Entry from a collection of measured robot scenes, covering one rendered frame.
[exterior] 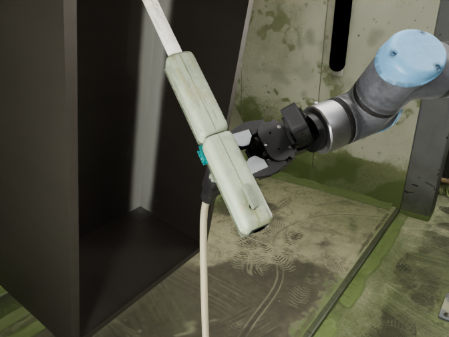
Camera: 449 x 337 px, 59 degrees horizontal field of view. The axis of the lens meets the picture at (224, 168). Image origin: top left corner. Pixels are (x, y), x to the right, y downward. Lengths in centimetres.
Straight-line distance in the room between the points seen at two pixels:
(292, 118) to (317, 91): 228
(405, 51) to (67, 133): 60
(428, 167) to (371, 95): 210
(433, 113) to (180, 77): 218
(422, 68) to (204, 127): 33
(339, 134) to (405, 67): 15
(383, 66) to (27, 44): 62
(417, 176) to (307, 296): 120
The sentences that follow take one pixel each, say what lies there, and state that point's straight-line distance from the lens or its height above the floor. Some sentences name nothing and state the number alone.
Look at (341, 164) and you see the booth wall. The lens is 294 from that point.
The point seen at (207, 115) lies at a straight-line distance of 61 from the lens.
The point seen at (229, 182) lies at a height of 108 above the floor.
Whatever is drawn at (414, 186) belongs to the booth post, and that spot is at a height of 22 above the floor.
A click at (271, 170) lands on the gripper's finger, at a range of 64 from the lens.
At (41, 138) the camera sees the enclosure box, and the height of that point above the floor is 106.
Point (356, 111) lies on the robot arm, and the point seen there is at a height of 114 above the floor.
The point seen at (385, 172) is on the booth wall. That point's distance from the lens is 285.
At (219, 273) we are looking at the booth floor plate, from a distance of 210.
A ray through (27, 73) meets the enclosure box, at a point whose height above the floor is 119.
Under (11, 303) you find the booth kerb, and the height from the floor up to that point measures 11.
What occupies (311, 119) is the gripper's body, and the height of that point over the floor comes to 114.
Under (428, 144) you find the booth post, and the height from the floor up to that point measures 51.
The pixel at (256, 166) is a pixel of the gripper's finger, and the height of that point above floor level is 108.
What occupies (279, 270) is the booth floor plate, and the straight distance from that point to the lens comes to 214.
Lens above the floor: 132
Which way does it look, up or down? 23 degrees down
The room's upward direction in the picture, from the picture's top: straight up
